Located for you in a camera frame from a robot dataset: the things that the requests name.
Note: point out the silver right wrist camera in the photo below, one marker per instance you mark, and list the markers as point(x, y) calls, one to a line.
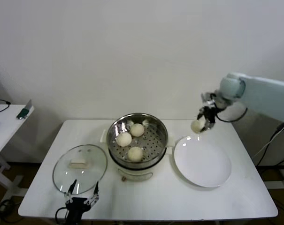
point(208, 98)

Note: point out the white side table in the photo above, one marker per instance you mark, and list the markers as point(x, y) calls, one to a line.
point(8, 126)

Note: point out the round white plate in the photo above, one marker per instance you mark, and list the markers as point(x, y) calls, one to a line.
point(202, 164)

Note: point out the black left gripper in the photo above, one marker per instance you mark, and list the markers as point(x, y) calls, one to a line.
point(76, 206)

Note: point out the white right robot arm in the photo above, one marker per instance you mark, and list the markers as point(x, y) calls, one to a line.
point(266, 98)

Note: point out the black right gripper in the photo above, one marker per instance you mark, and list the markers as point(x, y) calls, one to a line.
point(210, 114)

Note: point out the perforated steel steamer basket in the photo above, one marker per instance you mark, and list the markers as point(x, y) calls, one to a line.
point(153, 143)

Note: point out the round glass pot lid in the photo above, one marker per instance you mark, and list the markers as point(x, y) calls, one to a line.
point(85, 174)

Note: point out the white electric cooker base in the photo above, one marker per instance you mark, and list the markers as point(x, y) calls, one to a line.
point(134, 174)

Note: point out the white steamed baozi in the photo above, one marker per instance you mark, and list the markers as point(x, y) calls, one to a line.
point(137, 129)
point(195, 126)
point(135, 154)
point(123, 140)

